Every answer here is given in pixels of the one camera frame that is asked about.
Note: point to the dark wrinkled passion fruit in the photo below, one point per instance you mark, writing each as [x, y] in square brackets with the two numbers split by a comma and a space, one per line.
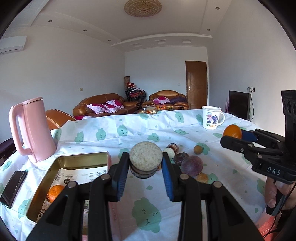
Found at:
[179, 158]

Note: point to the brown wooden door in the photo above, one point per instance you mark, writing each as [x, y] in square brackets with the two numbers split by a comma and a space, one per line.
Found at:
[196, 84]

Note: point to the round gold ceiling lamp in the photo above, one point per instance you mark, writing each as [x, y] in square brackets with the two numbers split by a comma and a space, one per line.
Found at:
[142, 7]

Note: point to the person's right hand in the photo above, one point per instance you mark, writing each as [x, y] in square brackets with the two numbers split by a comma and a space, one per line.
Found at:
[270, 192]

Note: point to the white cloud print tablecloth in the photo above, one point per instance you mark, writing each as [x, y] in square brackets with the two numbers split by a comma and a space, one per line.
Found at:
[138, 129]

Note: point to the long brown leather sofa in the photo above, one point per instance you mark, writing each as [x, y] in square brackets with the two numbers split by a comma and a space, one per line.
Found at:
[101, 98]

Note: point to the round jar with beige lid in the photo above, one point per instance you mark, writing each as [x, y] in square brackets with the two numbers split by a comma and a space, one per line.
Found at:
[145, 155]

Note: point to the tall patterned floor vase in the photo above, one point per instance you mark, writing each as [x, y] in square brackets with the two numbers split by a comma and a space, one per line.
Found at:
[127, 80]

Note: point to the dark purple chair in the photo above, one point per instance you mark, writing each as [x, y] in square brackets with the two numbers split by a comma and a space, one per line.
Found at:
[5, 148]

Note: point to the small jar with white lid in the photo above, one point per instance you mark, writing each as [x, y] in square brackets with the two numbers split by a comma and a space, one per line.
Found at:
[172, 149]

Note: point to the black smartphone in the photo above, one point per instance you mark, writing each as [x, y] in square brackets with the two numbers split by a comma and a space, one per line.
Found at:
[13, 187]

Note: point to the purple passion fruit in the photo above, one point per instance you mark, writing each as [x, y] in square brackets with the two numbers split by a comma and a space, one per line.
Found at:
[192, 164]

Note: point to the gold metal tin box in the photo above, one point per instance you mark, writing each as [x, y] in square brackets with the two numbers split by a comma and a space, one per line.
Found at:
[69, 162]

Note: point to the printed paper sheet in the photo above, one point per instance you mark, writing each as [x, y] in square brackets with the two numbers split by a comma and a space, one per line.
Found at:
[77, 176]

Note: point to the white air conditioner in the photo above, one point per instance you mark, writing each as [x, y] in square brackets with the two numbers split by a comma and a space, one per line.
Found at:
[11, 45]

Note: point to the small mandarin orange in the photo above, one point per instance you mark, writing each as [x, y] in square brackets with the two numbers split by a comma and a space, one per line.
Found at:
[55, 191]

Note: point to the cluttered coffee table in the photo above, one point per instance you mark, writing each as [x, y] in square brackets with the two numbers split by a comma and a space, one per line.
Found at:
[155, 109]

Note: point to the small orange-brown fruit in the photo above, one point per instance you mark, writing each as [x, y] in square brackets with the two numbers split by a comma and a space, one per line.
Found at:
[202, 178]

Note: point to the brown leather armchair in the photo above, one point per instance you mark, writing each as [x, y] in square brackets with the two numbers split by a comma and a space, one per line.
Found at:
[57, 118]

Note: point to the black television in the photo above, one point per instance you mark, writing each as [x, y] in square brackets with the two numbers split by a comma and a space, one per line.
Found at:
[239, 105]

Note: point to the purple blanket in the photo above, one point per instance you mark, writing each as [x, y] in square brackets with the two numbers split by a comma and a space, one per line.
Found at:
[178, 100]

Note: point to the white cartoon print mug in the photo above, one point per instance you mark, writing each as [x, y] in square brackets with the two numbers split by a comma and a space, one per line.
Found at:
[211, 117]

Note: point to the black chairs with clothes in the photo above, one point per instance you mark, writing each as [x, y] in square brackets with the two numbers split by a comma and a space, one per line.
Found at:
[136, 94]

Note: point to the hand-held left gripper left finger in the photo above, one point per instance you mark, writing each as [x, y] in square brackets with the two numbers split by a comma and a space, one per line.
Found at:
[120, 183]

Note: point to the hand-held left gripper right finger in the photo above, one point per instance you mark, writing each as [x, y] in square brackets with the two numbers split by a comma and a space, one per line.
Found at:
[167, 180]

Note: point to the red plush toy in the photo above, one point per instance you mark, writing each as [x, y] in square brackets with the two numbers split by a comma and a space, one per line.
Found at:
[130, 84]

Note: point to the short brown leather sofa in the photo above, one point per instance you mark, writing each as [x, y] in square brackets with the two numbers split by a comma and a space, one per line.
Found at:
[165, 93]

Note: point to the pink electric kettle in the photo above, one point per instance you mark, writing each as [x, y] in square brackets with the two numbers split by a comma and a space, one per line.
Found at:
[34, 129]

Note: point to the round orange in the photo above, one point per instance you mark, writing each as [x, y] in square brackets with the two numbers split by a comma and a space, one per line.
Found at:
[232, 131]

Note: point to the small brown round fruit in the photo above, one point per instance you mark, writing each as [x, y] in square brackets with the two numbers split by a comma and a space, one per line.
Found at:
[198, 149]

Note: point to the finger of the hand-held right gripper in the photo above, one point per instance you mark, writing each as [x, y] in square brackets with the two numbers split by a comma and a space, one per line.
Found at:
[233, 142]
[249, 135]

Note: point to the pink floral pillow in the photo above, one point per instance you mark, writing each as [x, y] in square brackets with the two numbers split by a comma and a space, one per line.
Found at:
[113, 105]
[161, 100]
[95, 108]

